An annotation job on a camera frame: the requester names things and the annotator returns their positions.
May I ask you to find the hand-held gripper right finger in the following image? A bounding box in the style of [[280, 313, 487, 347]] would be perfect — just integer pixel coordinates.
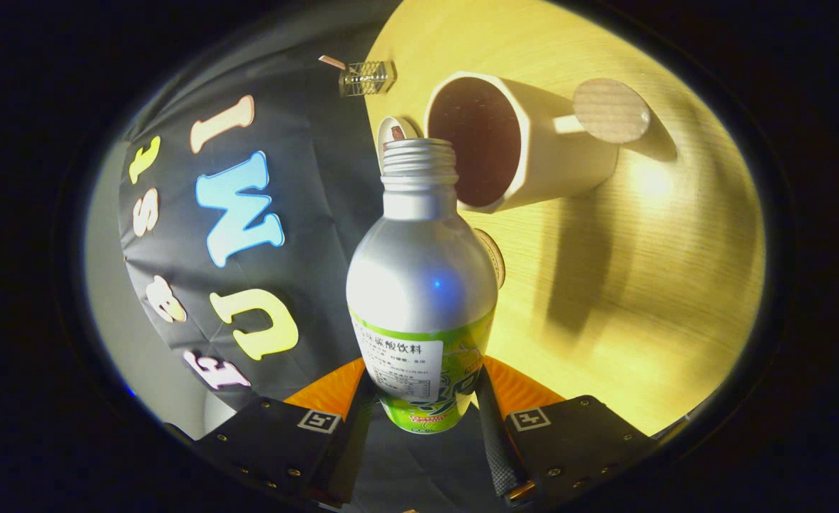
[[473, 355, 657, 509]]

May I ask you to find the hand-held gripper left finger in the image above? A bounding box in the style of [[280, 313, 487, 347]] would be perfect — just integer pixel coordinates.
[[193, 356, 376, 509]]

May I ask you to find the silver green juice bottle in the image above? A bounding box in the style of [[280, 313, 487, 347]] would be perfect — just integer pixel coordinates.
[[346, 138, 499, 434]]

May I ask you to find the round cork coaster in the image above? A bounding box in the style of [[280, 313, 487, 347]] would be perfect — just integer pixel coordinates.
[[473, 228, 507, 289]]

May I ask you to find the cream cup with wooden handle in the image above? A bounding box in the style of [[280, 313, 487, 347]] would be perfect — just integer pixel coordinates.
[[425, 71, 652, 214]]

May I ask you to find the wooden table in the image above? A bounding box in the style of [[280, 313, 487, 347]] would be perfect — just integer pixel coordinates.
[[362, 0, 767, 437]]

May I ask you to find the white oval plate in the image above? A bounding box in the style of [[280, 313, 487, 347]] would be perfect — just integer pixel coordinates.
[[377, 116, 421, 154]]

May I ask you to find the wire mesh holder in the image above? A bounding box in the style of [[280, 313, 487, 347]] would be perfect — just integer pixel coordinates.
[[339, 61, 397, 98]]

